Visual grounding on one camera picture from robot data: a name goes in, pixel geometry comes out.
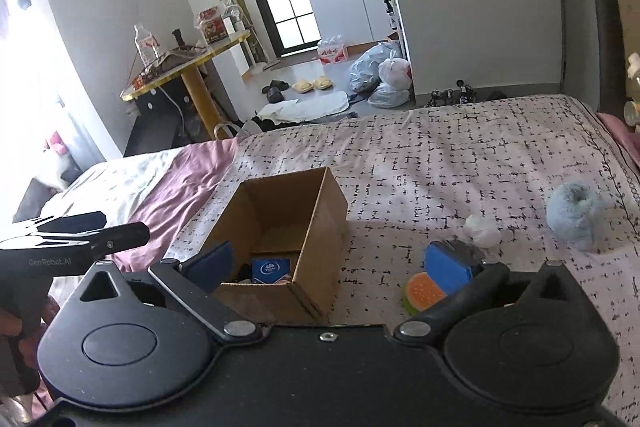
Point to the white crumpled tissue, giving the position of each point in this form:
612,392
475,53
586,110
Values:
481,231

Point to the yellow slipper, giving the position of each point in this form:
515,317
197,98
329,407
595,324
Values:
322,83
302,86

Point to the pack of water bottles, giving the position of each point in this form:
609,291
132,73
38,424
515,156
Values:
332,52

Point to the black spray bottle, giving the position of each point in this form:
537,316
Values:
389,13

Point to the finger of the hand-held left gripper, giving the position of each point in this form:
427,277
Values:
80,221
120,236

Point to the white kitchen cabinet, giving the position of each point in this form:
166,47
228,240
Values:
350,12

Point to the dark framed brown board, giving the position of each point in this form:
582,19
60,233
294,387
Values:
607,32

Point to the yellow-rimmed round table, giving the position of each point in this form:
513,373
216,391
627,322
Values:
220,49

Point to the black slipper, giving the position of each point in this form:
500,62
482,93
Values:
275,96
276,85

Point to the blue tissue packet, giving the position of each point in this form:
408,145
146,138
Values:
270,271

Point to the black low cabinet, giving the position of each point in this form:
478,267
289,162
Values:
150,127

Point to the black patterned white bedspread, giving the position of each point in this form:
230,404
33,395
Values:
425,157

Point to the blue fluffy plush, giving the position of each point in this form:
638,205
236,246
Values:
575,217

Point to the pink bed sheet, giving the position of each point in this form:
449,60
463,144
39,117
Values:
617,129

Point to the white trash bag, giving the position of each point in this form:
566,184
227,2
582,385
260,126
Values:
396,73

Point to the watermelon slice toy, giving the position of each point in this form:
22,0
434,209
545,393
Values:
425,293

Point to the person's left hand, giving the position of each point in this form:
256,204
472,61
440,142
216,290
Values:
11,323

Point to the white floor mat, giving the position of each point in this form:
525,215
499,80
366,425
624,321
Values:
305,107

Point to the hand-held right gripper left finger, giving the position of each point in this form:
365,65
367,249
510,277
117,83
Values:
212,263

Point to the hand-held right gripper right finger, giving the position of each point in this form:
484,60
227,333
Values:
447,269

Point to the black clothes pile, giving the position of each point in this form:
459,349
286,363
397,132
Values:
265,124

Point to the pale translucent trash bag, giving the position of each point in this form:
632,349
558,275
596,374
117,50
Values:
390,97

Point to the brown cardboard box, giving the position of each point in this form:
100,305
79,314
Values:
320,247

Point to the clear water bottle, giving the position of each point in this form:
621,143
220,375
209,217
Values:
146,47

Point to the grey trash bag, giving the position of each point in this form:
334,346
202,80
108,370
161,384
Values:
370,69

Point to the pink and white quilt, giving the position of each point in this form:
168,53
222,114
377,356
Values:
165,187

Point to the small white fan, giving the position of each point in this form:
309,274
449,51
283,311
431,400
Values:
232,18

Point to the red snack bag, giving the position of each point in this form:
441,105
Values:
212,27

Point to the grey sneaker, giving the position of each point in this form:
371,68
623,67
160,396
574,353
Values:
440,98
467,93

